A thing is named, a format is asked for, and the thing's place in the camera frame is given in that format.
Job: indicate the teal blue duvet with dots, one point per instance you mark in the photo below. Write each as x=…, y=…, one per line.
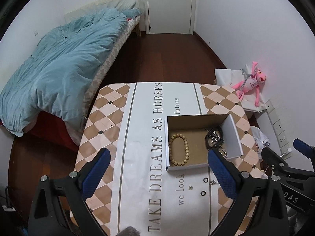
x=56, y=77

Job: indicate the white door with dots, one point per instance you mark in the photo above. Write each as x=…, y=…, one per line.
x=170, y=16

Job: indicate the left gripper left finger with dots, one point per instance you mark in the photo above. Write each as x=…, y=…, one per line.
x=93, y=171

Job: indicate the white power strip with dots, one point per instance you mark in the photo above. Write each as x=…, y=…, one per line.
x=278, y=129

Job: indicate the black smart watch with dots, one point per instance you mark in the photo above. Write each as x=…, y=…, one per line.
x=214, y=138

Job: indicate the white cardboard box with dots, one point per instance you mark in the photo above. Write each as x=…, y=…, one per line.
x=185, y=140

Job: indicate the white canvas tote bag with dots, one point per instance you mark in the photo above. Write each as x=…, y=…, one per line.
x=228, y=77

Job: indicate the white plastic shopping bag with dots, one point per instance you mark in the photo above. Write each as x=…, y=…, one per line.
x=260, y=138

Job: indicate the grey fluffy cushion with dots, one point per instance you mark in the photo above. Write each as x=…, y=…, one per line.
x=129, y=231

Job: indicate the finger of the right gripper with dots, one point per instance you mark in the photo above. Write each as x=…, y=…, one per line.
x=303, y=148

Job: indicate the pink panther plush toy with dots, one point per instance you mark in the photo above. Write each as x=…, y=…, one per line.
x=254, y=80

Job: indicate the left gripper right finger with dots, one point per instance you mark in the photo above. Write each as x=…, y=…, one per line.
x=220, y=168

